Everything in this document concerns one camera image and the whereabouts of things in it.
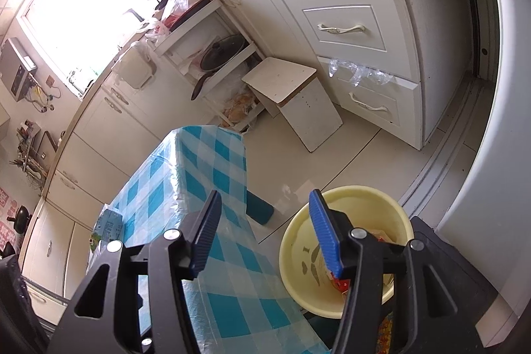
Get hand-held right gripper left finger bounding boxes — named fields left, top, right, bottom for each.
left=47, top=189, right=223, bottom=354

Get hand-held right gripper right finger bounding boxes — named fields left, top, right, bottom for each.
left=308, top=189, right=484, bottom=354

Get yellow plastic basin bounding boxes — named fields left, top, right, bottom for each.
left=279, top=185, right=413, bottom=319

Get red wrapper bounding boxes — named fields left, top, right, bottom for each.
left=330, top=269, right=353, bottom=295

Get blue table leg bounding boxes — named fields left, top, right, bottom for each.
left=247, top=190, right=274, bottom=226

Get blue checkered tablecloth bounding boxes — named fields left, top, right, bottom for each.
left=85, top=124, right=333, bottom=354

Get black frying pan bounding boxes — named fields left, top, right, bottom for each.
left=6, top=205, right=33, bottom=233

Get blue green drink carton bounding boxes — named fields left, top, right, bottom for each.
left=88, top=209, right=125, bottom=252

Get white wooden stool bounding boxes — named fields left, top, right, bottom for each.
left=242, top=56, right=344, bottom=152

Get cream drawer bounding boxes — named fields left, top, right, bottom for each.
left=317, top=55, right=423, bottom=151
left=279, top=0, right=420, bottom=83

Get bag of bread buns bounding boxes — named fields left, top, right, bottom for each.
left=222, top=92, right=259, bottom=127

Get cream kitchen cabinet run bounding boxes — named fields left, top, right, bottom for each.
left=20, top=76, right=216, bottom=323

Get utensil rack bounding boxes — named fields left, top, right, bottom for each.
left=12, top=125, right=56, bottom=182

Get clear plastic bag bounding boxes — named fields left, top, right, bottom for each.
left=328, top=57, right=395, bottom=88

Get white hanging bin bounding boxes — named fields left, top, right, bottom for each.
left=117, top=43, right=157, bottom=90

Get black pan with lid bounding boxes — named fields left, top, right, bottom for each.
left=191, top=34, right=246, bottom=101

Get white shelf rack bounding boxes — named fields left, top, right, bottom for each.
left=155, top=0, right=267, bottom=133

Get white appliance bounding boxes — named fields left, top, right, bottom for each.
left=440, top=0, right=531, bottom=297

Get silver water heater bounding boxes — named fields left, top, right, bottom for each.
left=0, top=36, right=38, bottom=103

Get window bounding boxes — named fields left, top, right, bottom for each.
left=23, top=0, right=167, bottom=98

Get pink wall sticker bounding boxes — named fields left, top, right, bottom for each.
left=0, top=187, right=19, bottom=251

